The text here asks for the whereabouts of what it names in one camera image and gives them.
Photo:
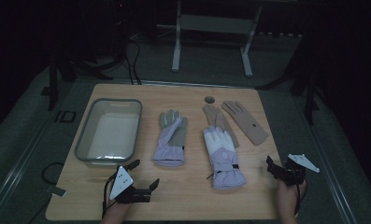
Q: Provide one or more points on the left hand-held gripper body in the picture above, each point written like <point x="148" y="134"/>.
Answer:
<point x="121" y="182"/>

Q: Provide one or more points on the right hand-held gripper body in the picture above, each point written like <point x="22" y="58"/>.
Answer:
<point x="295" y="169"/>

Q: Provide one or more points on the clear plastic bin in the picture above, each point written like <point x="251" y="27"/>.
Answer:
<point x="111" y="133"/>

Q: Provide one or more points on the lilac glove with grey palm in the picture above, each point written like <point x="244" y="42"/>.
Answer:
<point x="170" y="149"/>

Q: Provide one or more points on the lilac and white ski glove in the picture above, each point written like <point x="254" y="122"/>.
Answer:
<point x="223" y="155"/>

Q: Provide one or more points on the plain beige knit glove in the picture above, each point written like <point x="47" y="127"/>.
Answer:
<point x="212" y="116"/>

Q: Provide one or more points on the person's right hand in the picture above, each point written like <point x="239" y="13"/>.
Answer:
<point x="287" y="199"/>

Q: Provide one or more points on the person's left hand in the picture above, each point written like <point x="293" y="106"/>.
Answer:
<point x="114" y="213"/>

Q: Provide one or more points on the beige knit glove with dot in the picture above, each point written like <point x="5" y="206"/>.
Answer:
<point x="245" y="121"/>

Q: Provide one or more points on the grey tape strip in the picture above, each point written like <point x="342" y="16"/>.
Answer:
<point x="56" y="191"/>

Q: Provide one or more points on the black metal stand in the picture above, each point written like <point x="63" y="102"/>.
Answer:
<point x="311" y="99"/>

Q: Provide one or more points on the round grey table grommet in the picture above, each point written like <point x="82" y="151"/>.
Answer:
<point x="209" y="100"/>

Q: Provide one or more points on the black tripod stand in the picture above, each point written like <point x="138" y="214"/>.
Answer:
<point x="53" y="87"/>

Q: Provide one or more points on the white metal stand frame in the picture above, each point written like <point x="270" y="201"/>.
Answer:
<point x="177" y="46"/>

